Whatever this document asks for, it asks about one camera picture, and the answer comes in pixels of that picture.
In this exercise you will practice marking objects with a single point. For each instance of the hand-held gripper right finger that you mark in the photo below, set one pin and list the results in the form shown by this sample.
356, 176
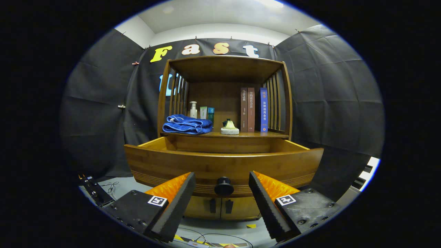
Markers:
267, 206

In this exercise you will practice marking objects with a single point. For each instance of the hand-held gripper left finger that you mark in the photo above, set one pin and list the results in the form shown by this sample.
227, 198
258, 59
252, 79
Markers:
175, 210

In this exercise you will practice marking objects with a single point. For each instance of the black round drawer knob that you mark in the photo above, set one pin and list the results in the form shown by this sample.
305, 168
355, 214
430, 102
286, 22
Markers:
224, 188

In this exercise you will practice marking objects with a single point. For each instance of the wooden drawer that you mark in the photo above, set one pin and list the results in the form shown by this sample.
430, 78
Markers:
224, 163

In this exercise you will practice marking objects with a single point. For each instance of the wooden cabinet door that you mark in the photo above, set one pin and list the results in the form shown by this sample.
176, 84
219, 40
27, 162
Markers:
241, 208
201, 206

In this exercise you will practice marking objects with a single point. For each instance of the wooden countertop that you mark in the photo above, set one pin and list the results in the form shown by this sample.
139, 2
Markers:
255, 134

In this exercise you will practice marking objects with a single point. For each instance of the brown wooden cabinet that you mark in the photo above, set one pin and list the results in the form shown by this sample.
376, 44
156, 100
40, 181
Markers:
224, 67

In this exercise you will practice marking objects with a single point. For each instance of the yellow tape piece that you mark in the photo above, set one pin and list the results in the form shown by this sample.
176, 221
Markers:
251, 226

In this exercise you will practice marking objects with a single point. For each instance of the black electronic device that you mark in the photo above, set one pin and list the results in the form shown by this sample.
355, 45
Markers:
96, 191

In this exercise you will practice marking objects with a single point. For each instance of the blue folded towel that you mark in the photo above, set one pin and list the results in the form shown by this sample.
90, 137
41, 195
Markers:
187, 125

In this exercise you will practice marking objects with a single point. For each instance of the dark blue lidded teacup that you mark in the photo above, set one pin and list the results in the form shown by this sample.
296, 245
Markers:
225, 123

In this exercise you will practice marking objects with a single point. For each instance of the blue book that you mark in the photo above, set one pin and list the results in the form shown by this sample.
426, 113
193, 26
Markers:
264, 110

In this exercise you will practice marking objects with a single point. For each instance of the reddish brown book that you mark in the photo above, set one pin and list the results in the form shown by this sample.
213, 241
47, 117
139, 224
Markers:
251, 110

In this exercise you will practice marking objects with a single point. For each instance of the dark brown book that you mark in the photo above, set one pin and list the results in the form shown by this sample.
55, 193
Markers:
244, 110

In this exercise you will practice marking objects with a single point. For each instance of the white pump bottle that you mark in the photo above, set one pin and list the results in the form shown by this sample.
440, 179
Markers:
193, 112

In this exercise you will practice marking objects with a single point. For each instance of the white green tube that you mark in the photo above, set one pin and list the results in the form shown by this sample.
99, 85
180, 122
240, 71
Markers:
203, 113

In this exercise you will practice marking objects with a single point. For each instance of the teal bottle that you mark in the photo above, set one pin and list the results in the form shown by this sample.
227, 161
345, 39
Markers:
211, 113

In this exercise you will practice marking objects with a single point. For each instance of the white black box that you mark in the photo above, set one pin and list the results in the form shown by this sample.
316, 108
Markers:
367, 172

